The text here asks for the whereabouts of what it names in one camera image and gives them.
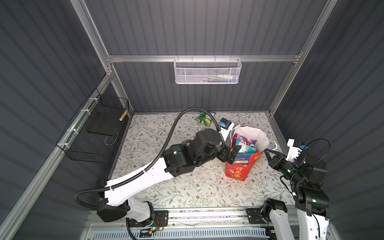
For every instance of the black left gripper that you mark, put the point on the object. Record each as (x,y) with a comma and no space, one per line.
(227,154)

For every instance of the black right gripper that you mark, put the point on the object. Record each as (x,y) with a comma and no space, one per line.
(276,160)

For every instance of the purple Fox's candy bag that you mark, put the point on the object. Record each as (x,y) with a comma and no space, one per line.
(239,139)

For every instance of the red and white paper bag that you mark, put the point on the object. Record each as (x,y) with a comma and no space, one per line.
(243,163)

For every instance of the small green snack bag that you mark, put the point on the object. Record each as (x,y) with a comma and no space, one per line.
(204,119)

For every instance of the teal white snack bag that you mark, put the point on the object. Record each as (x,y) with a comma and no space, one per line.
(245,149)

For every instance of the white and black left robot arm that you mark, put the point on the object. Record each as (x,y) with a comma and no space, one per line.
(118,201)

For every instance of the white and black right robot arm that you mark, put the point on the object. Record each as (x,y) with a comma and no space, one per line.
(306,174)

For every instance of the white perforated vent panel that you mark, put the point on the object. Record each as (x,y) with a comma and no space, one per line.
(230,233)

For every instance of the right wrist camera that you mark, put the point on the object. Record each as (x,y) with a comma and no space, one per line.
(295,149)

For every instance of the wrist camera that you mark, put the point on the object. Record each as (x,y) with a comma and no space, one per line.
(226,127)
(295,149)

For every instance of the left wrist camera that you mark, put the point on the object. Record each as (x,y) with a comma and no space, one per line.
(226,127)

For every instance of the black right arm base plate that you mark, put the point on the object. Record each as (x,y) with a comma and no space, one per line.
(255,216)

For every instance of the white wire mesh basket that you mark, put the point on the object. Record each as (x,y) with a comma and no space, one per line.
(207,72)

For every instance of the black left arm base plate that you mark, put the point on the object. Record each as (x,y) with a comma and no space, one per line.
(158,219)

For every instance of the black wire basket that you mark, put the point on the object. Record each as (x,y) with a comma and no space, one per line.
(96,130)

